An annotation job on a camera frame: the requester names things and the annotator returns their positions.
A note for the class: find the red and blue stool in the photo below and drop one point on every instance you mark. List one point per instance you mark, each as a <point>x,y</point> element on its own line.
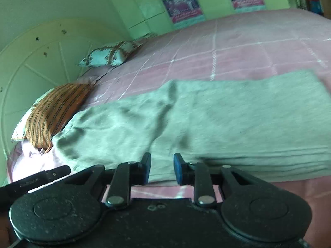
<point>316,4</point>

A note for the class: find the orange striped pillow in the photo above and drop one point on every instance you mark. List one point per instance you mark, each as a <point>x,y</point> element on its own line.
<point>58,111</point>

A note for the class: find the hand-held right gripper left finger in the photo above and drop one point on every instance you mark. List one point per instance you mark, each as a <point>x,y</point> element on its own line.
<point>146,170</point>

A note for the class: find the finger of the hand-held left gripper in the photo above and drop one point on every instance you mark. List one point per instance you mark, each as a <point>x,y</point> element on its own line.
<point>58,172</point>

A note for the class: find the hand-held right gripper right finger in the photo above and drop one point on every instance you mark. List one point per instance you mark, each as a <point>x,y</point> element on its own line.
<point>178,170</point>

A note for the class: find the grey pants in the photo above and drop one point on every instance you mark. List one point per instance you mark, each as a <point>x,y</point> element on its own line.
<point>196,124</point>

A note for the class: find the cream bed headboard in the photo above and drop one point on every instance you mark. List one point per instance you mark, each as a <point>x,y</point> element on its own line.
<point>33,56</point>

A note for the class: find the bed with pink checked sheet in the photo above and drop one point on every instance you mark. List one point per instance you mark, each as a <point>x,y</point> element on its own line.
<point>245,44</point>

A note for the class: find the plain pink pillow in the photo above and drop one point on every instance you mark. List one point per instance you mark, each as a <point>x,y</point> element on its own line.
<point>36,155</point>
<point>88,75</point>

